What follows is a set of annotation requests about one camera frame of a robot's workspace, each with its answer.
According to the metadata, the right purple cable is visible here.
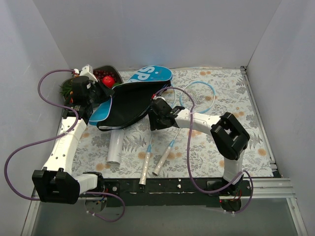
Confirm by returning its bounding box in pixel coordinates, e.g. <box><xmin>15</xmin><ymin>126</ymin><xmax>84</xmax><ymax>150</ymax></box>
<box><xmin>150</xmin><ymin>87</ymin><xmax>253</xmax><ymax>213</ymax></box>

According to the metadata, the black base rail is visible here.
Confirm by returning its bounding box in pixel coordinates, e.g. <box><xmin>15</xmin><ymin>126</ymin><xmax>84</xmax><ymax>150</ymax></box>
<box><xmin>92</xmin><ymin>178</ymin><xmax>251</xmax><ymax>207</ymax></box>

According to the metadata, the red apple right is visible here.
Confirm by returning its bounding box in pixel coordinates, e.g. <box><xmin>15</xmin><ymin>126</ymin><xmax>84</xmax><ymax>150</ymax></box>
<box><xmin>102</xmin><ymin>76</ymin><xmax>116</xmax><ymax>88</ymax></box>

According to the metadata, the blue racket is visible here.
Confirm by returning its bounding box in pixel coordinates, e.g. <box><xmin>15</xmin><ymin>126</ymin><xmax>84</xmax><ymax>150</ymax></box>
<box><xmin>139</xmin><ymin>89</ymin><xmax>176</xmax><ymax>185</ymax></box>
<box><xmin>152</xmin><ymin>81</ymin><xmax>217</xmax><ymax>177</ymax></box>

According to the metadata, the purple cable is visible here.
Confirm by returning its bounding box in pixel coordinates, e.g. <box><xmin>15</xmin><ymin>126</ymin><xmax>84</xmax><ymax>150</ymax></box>
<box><xmin>4</xmin><ymin>68</ymin><xmax>126</xmax><ymax>223</ymax></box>
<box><xmin>150</xmin><ymin>87</ymin><xmax>253</xmax><ymax>213</ymax></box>

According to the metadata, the grey fruit tray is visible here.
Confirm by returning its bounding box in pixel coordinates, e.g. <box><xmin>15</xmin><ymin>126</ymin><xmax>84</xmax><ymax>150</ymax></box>
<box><xmin>63</xmin><ymin>64</ymin><xmax>124</xmax><ymax>99</ymax></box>

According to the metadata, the floral tablecloth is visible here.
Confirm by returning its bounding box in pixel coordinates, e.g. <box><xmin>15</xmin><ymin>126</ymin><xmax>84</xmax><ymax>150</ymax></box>
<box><xmin>46</xmin><ymin>70</ymin><xmax>274</xmax><ymax>179</ymax></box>

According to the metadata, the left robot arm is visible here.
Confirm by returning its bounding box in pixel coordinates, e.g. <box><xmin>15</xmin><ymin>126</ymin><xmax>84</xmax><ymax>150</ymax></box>
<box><xmin>32</xmin><ymin>75</ymin><xmax>109</xmax><ymax>204</ymax></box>

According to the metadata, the white shuttlecock tube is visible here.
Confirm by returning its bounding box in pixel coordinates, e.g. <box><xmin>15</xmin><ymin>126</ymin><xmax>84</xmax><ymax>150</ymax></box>
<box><xmin>106</xmin><ymin>129</ymin><xmax>125</xmax><ymax>165</ymax></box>

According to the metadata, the blue racket bag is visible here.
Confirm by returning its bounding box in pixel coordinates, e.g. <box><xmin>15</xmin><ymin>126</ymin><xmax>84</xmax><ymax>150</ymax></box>
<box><xmin>89</xmin><ymin>65</ymin><xmax>173</xmax><ymax>131</ymax></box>

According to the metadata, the dark grape bunch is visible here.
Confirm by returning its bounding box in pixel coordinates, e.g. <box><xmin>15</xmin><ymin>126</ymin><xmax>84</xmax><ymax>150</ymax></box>
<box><xmin>94</xmin><ymin>70</ymin><xmax>115</xmax><ymax>80</ymax></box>

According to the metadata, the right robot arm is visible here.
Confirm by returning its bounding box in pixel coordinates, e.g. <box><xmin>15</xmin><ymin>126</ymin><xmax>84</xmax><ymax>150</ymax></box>
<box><xmin>149</xmin><ymin>97</ymin><xmax>250</xmax><ymax>196</ymax></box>

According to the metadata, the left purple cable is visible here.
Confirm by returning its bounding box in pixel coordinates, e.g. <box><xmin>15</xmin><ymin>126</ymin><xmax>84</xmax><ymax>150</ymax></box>
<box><xmin>4</xmin><ymin>68</ymin><xmax>126</xmax><ymax>223</ymax></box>

